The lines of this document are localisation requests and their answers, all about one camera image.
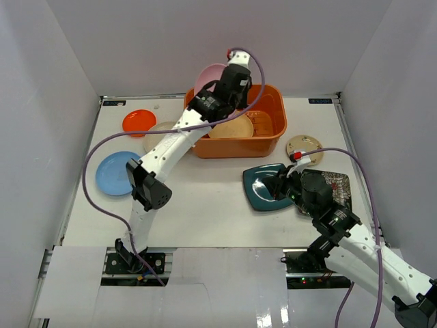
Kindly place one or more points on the cream round plate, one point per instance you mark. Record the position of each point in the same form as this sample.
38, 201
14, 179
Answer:
150, 141

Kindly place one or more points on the pink round plate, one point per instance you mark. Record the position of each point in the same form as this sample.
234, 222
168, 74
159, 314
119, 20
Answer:
210, 73

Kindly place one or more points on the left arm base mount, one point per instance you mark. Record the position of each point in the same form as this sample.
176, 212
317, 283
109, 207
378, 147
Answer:
116, 272

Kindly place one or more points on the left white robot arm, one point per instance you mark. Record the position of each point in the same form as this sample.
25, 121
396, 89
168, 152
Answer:
214, 103

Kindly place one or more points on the yellow round plate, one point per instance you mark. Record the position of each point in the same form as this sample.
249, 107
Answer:
240, 127

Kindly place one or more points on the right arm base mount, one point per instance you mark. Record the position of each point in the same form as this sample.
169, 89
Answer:
304, 272

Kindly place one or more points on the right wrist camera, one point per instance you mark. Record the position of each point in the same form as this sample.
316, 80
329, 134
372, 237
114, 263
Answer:
300, 160

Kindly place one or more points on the black floral square plate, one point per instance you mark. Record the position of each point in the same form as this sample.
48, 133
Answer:
340, 184

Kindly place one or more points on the orange round plate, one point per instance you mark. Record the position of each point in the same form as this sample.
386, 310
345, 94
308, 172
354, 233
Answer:
139, 120

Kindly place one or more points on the orange plastic bin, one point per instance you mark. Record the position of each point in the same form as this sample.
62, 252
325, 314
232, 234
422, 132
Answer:
269, 121

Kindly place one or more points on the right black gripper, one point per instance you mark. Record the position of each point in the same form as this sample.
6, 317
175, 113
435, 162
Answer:
272, 183

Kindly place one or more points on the beige floral round plate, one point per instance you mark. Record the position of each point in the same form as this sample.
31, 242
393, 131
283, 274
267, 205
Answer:
305, 143

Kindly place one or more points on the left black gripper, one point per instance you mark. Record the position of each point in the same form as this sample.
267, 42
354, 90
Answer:
244, 94

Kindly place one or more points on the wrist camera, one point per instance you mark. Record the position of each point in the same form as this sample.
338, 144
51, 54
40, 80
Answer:
300, 160
240, 58

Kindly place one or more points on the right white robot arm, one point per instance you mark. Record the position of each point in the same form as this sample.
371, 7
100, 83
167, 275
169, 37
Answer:
348, 247

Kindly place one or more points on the teal square plate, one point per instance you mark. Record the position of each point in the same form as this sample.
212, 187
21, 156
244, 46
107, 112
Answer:
256, 191

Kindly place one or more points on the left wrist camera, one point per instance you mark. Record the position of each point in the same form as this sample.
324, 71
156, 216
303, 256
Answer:
240, 58

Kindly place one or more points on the blue round plate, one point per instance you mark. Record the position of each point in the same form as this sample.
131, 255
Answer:
111, 175

